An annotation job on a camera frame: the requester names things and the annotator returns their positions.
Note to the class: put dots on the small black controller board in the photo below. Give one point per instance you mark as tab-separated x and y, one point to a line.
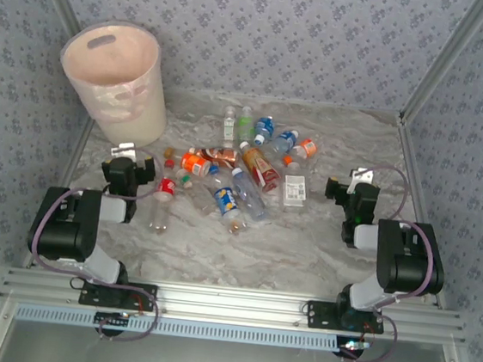
345	349
106	318

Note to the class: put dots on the clear bottle green cap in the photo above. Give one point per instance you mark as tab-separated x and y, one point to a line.
186	180

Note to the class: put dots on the blue Pocari Sweat bottle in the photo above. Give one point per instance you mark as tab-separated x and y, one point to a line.
265	127

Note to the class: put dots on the clear bottle blue label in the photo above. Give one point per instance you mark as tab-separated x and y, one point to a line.
286	140

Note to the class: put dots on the tea bottle red tan label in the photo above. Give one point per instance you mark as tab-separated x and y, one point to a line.
260	165

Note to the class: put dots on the clear bottle brown cap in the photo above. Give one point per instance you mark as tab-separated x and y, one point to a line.
169	152

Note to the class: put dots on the clear bottle light green label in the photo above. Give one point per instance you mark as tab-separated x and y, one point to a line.
246	123

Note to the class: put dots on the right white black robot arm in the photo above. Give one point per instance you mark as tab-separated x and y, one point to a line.
405	263

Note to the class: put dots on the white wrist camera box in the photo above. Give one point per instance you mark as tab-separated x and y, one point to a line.
124	150
363	175

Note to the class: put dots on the copper brown Nescafe bottle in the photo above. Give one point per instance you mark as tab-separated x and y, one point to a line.
218	156

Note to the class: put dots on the clear cola bottle red label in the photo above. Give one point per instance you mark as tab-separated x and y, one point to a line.
166	187

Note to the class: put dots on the aluminium mounting rail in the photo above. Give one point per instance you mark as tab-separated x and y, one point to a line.
228	305

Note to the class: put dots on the clear water bottle white cap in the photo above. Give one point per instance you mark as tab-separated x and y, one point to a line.
246	192

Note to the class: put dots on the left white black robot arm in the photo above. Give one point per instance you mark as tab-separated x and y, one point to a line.
67	232

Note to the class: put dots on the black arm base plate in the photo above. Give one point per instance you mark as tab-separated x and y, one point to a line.
91	297
320	316

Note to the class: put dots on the bottle with large orange label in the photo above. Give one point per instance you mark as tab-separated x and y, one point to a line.
193	163

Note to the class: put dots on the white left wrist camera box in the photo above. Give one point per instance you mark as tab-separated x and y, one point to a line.
124	150

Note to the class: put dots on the clear bottle white green label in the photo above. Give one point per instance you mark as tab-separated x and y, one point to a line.
229	128

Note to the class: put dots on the bottle blue yellow label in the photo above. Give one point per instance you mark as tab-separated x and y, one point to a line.
226	201

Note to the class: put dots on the pink plastic bin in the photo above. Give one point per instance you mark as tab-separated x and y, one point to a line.
143	132

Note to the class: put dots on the square clear bottle white label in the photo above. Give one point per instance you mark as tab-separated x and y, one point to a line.
294	188

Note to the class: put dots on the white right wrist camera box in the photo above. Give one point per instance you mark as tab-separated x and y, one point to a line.
363	175

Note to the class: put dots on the small bottle orange label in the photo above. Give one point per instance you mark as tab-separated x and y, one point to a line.
308	147

